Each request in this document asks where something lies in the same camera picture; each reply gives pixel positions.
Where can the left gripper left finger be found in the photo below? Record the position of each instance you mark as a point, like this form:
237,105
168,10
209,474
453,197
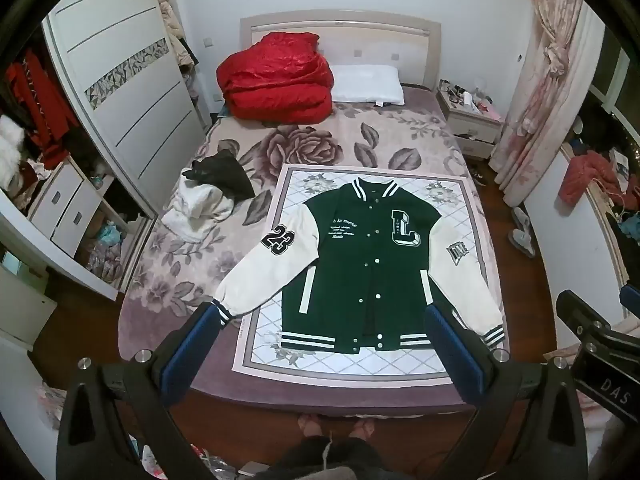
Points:
92,440

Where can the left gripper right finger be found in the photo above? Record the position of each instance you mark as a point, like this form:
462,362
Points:
551,442

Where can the green white varsity jacket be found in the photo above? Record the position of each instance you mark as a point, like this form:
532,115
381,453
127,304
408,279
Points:
355,267

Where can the red hanging clothes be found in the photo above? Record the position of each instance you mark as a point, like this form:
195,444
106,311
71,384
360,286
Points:
52,117

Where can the grey slippers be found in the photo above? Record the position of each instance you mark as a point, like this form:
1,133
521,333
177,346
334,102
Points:
521,237

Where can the white quilted floral mat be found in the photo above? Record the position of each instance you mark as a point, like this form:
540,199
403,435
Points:
450,196

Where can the operator feet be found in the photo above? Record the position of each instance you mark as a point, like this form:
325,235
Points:
314,426

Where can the red garment on ledge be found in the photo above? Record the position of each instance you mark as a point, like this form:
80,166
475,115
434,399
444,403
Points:
587,168

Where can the cream fluffy garment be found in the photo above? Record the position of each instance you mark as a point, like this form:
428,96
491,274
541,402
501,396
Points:
195,209

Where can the black garment on bed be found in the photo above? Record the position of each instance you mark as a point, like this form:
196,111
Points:
224,171

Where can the white bedside table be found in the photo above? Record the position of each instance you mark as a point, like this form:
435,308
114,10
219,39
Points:
475,128

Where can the pink floral curtain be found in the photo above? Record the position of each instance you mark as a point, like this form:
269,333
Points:
547,61

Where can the white pillow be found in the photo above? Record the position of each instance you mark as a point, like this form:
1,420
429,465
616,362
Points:
368,83

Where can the beige bed headboard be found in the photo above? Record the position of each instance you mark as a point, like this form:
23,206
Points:
356,37

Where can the red folded duvet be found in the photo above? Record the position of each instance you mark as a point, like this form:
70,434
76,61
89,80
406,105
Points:
283,79

